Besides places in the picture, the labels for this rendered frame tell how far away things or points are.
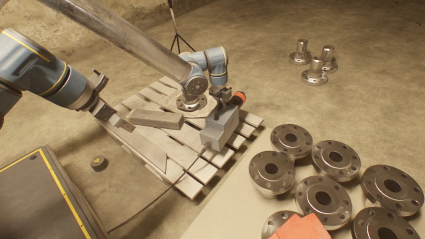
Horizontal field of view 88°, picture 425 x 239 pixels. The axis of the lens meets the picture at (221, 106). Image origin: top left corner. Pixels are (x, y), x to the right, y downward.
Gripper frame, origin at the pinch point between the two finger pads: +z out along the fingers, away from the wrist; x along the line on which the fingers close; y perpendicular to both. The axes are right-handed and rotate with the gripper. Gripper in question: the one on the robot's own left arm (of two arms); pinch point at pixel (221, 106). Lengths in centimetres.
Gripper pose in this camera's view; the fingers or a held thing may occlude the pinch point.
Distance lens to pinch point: 139.7
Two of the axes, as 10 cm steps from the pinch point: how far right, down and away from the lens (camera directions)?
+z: 0.9, 7.6, 6.4
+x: -8.7, -2.5, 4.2
